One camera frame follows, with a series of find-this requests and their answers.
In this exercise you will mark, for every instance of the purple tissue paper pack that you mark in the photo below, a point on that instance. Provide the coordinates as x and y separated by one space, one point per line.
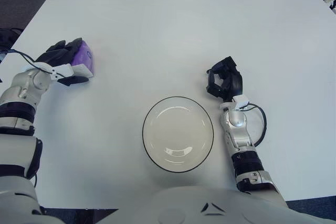
85 56

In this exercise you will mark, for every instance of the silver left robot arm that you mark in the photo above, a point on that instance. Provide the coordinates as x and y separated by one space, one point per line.
15 119

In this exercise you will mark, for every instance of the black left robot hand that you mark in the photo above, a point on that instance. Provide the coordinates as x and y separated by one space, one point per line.
59 52

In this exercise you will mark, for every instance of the white plate black rim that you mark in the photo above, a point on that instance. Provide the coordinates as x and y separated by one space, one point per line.
178 134

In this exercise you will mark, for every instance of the grey robot torso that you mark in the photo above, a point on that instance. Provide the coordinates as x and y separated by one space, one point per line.
210 205

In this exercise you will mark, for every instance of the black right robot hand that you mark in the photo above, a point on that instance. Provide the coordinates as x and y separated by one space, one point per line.
235 82

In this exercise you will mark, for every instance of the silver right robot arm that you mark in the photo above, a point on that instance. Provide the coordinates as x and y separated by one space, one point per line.
244 153

